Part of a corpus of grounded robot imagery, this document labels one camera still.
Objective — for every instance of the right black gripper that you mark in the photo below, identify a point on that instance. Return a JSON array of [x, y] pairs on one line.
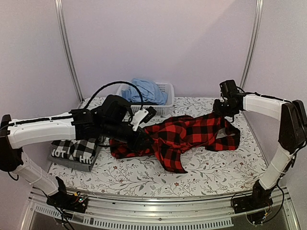
[[216, 109]]

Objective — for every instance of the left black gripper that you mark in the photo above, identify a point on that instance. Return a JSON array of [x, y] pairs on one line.
[[137, 141]]

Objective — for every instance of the red black plaid shirt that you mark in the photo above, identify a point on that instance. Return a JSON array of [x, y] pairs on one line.
[[178, 134]]

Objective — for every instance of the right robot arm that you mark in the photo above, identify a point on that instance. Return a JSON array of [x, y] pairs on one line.
[[284, 124]]

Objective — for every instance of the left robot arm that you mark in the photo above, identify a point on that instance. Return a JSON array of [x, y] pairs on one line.
[[77, 124]]

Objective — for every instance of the white plastic basket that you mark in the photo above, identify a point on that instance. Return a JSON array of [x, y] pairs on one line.
[[160, 109]]

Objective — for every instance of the blue shirt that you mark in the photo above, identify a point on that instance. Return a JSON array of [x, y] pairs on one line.
[[150, 92]]

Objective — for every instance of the folded grey shirt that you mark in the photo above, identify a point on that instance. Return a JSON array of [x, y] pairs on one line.
[[77, 165]]

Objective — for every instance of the folded black white plaid shirt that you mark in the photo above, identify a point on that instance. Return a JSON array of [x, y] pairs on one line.
[[83, 151]]

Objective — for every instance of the floral tablecloth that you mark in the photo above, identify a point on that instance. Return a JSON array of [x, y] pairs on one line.
[[207, 172]]

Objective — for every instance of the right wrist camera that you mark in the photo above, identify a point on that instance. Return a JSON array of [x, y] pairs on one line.
[[228, 89]]

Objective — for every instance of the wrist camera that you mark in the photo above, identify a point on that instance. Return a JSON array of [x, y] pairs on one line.
[[115, 109], [228, 89]]

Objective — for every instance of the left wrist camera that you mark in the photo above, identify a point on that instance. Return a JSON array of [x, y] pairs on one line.
[[115, 109]]

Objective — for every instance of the aluminium front rail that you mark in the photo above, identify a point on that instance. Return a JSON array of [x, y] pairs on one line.
[[118, 212]]

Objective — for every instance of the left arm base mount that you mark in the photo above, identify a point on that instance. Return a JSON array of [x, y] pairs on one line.
[[72, 202]]

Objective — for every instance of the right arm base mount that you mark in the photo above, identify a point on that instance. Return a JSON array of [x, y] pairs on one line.
[[256, 208]]

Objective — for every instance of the right aluminium post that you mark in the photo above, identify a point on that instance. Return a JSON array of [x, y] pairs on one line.
[[253, 42]]

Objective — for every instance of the aluminium post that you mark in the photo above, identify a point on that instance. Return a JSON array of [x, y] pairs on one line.
[[253, 42], [67, 49]]

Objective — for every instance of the left aluminium post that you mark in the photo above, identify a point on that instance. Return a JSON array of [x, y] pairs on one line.
[[67, 49]]

